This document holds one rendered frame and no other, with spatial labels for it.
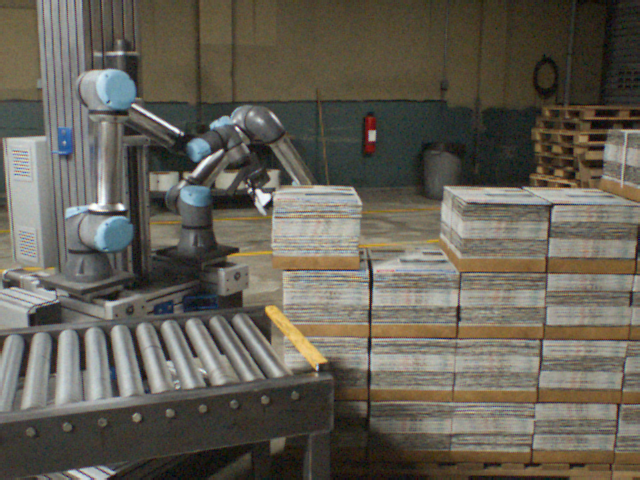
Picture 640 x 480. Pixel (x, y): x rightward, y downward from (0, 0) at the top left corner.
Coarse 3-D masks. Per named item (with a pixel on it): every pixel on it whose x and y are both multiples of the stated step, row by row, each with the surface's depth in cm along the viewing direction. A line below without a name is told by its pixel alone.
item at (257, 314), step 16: (96, 320) 179; (112, 320) 180; (128, 320) 180; (144, 320) 180; (160, 320) 181; (176, 320) 182; (208, 320) 185; (256, 320) 190; (0, 336) 167; (32, 336) 170; (80, 336) 174; (160, 336) 181; (0, 352) 168; (80, 352) 175; (112, 352) 178; (192, 352) 185; (80, 368) 176
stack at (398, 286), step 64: (384, 256) 243; (320, 320) 225; (384, 320) 224; (448, 320) 224; (512, 320) 224; (576, 320) 224; (384, 384) 229; (448, 384) 229; (512, 384) 228; (576, 384) 228; (384, 448) 234; (448, 448) 234; (512, 448) 234; (576, 448) 233
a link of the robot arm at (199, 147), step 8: (192, 136) 226; (200, 136) 223; (208, 136) 223; (216, 136) 224; (184, 144) 227; (192, 144) 220; (200, 144) 220; (208, 144) 222; (216, 144) 224; (192, 152) 222; (200, 152) 220; (208, 152) 222; (216, 152) 226; (200, 160) 222
